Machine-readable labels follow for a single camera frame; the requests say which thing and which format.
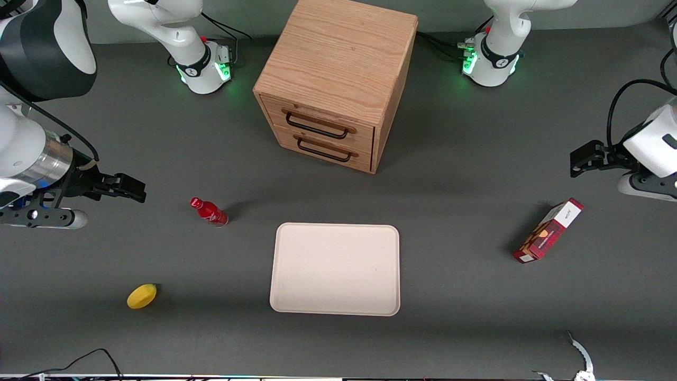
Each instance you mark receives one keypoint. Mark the red and white snack box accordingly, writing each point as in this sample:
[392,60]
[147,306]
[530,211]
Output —
[547,233]

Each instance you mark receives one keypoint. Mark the wooden drawer cabinet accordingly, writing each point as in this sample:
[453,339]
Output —
[338,53]

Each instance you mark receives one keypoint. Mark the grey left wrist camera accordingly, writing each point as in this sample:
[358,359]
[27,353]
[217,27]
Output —
[648,186]

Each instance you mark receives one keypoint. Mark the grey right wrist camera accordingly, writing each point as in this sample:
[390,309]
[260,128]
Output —
[50,218]

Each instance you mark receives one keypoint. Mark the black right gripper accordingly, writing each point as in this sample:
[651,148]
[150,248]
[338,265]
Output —
[82,179]

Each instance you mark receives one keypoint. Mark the yellow lemon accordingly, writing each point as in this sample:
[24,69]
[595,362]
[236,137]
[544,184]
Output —
[142,296]

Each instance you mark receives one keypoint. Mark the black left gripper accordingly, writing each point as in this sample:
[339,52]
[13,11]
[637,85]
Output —
[608,156]

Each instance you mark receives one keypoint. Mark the wooden drawer front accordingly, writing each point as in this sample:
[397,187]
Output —
[330,159]
[322,119]

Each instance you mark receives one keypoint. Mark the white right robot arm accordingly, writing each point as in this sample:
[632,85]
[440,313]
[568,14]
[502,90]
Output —
[26,148]

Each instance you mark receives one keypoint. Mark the red coke bottle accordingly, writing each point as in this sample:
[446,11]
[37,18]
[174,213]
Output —
[210,212]

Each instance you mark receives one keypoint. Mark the beige rectangular tray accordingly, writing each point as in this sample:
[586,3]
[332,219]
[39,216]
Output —
[335,270]

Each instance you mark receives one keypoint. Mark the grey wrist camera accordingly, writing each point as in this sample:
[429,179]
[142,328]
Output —
[50,218]
[648,186]

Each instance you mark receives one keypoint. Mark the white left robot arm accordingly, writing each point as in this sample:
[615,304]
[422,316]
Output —
[497,63]

